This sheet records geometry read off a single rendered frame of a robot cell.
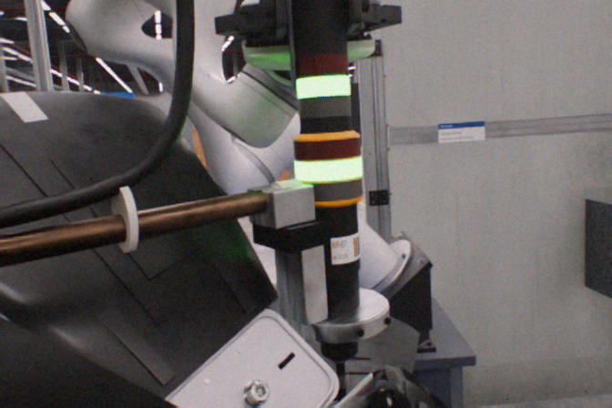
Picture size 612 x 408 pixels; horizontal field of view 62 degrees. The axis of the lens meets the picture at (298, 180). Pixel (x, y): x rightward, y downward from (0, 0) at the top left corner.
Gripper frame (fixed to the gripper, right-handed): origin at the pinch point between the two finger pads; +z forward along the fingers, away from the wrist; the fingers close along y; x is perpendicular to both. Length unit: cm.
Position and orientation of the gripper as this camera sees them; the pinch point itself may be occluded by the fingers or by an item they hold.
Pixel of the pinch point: (315, 5)
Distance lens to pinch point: 33.6
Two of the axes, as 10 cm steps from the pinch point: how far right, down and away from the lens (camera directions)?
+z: 0.6, 1.2, -9.9
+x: -0.7, -9.9, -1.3
